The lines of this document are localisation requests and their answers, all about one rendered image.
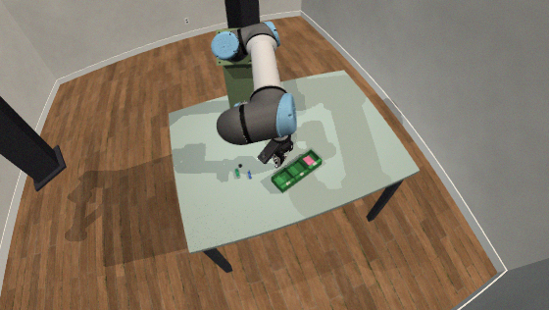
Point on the green rack of three bins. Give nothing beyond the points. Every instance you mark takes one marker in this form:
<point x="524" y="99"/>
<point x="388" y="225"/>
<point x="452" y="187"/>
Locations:
<point x="296" y="171"/>

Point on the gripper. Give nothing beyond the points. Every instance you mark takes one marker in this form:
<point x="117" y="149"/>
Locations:
<point x="279" y="155"/>

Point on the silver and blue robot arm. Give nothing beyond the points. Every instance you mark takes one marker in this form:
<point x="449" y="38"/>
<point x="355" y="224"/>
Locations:
<point x="269" y="113"/>

